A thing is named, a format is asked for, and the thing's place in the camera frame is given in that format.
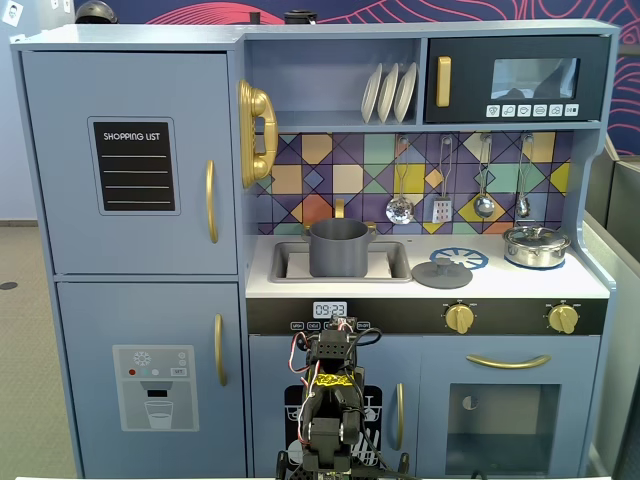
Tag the blue toy kitchen unit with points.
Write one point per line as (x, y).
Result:
(150, 37)

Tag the metal slotted spatula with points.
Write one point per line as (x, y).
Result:
(443, 211)

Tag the grey toy plate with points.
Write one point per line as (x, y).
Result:
(406, 92)
(388, 92)
(371, 95)

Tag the upper blue fridge door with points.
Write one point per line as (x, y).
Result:
(60, 175)

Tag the metal skimmer spoon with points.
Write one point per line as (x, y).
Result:
(400, 210)

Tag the blue oven door with window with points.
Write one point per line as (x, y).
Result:
(435, 425)

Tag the gold stove knob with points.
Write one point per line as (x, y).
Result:
(460, 318)
(564, 318)

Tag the dark helmet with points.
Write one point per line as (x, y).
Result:
(96, 12)

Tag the black round device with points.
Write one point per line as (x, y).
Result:
(299, 17)

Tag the small black cylinder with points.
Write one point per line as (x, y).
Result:
(253, 17)

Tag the gray plastic pot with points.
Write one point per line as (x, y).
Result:
(339, 250)

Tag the shiny steel pot lid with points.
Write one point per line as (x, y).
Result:
(534, 234)

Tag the black dishwasher sticker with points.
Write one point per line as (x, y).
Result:
(374, 400)

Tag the paper sheet with face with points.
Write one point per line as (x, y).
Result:
(13, 15)

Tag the lower blue fridge door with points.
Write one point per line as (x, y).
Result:
(90, 320)

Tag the gold toy faucet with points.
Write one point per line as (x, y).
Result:
(339, 207)

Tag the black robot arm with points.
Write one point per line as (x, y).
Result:
(330, 435)

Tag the blue dishwasher door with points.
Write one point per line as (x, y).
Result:
(270, 365)

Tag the gold toy telephone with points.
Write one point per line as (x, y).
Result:
(256, 107)

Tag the metal ladle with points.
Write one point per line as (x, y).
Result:
(483, 206)

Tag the metal whisk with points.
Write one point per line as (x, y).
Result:
(522, 205)

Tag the black microwave door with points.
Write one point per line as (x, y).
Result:
(470, 85)

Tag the blue fridge door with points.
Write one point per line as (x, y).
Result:
(60, 175)
(90, 320)

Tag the black shopping list board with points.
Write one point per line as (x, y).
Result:
(134, 167)

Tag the black control panel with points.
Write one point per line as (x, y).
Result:
(510, 317)

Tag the gray round lid with knob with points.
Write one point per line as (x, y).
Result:
(442, 276)

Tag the black round floor cover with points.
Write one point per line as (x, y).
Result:
(7, 285)

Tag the small wrist camera board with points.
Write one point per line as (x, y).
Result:
(342, 323)

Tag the digital clock display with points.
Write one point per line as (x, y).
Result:
(330, 310)

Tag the grey toy sink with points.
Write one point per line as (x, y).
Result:
(400, 260)

